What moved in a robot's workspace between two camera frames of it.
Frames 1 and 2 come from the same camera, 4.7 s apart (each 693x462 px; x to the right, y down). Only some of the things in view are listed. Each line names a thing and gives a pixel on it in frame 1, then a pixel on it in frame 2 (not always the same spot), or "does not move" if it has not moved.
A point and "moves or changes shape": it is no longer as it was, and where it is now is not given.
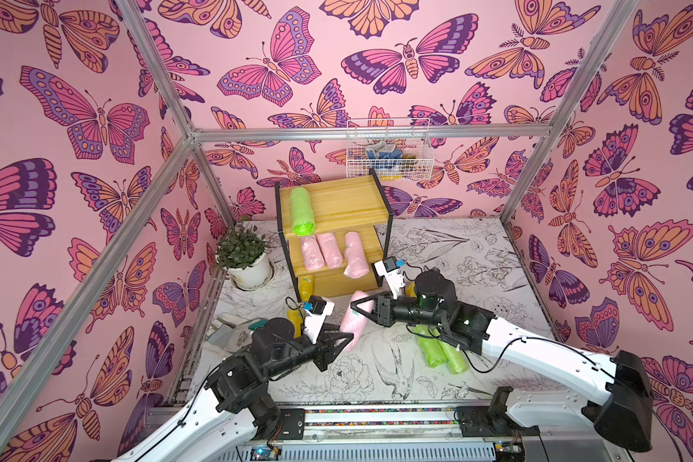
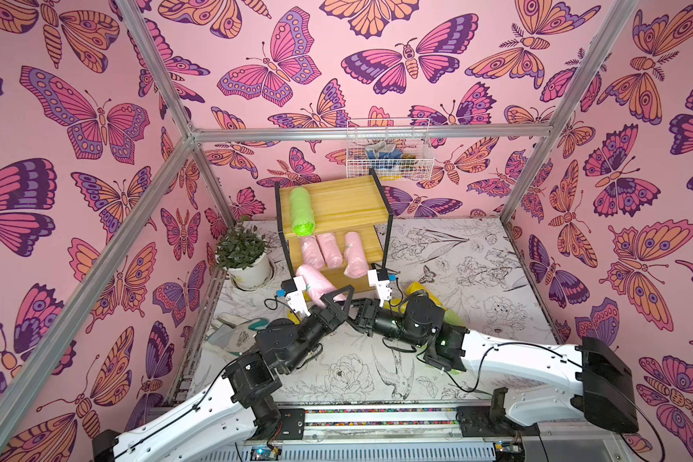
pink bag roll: (357, 264) does not move
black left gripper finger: (325, 349) → (330, 312)
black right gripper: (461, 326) → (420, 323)
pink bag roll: (312, 254) does not move
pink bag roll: (354, 321) moves or changes shape
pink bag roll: (330, 249) does not move
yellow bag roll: (295, 319) does not move
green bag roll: (302, 217) does not move
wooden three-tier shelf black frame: (335, 234) does not move
